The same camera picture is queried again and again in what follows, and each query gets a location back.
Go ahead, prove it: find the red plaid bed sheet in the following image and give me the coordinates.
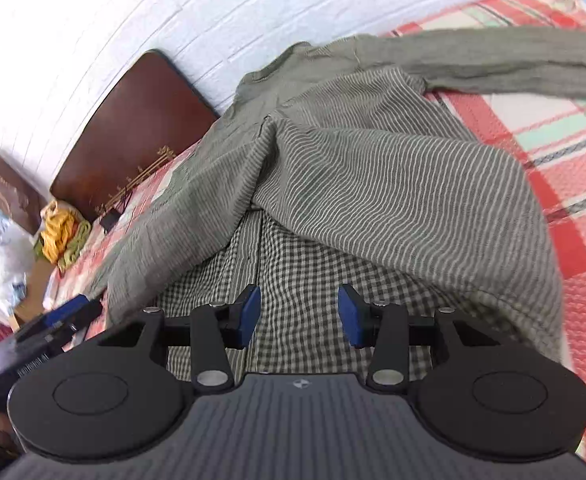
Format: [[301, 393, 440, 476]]
[[43, 0, 586, 376]]

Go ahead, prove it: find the dark brown wooden headboard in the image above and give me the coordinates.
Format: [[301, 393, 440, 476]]
[[50, 49, 220, 223]]

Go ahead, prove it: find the green striped checked shirt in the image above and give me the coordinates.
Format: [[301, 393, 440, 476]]
[[88, 27, 586, 376]]

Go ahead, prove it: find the light green cloth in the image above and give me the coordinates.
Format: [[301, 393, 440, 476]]
[[57, 220, 93, 273]]

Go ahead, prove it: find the black charger with cable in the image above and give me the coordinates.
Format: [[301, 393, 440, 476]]
[[100, 195, 130, 234]]

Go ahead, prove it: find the white plastic bag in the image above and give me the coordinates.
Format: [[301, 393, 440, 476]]
[[0, 220, 36, 306]]

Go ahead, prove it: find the yellow cloth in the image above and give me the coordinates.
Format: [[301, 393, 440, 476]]
[[40, 201, 81, 263]]

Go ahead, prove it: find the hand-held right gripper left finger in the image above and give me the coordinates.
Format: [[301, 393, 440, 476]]
[[96, 284, 262, 394]]

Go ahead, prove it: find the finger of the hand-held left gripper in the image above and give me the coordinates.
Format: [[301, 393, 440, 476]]
[[40, 294, 105, 338]]

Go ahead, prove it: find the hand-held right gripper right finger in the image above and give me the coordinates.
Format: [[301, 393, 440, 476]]
[[338, 284, 504, 394]]

